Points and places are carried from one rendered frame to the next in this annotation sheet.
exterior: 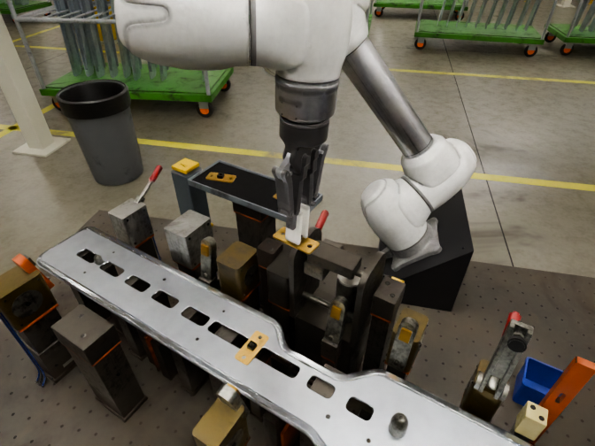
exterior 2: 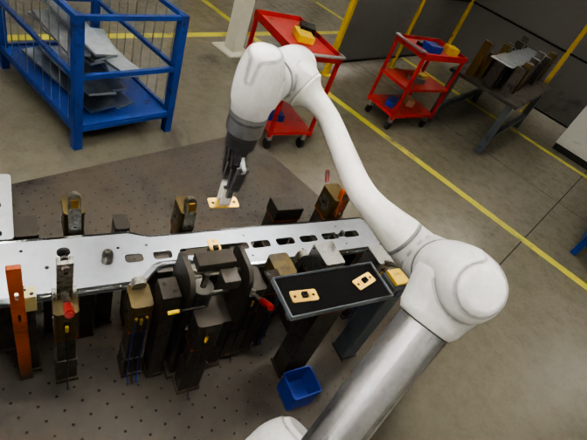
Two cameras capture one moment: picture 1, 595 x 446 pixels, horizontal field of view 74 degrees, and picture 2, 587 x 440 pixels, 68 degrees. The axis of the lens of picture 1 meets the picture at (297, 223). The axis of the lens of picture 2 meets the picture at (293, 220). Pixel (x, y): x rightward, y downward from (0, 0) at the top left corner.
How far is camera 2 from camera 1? 134 cm
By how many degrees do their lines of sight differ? 78
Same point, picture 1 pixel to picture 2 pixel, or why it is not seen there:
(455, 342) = not seen: outside the picture
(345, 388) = (149, 262)
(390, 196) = (274, 428)
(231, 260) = (279, 257)
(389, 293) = (167, 284)
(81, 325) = (287, 202)
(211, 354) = (228, 234)
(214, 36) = not seen: hidden behind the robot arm
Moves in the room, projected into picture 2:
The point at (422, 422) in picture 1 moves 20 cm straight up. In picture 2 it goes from (95, 271) to (98, 223)
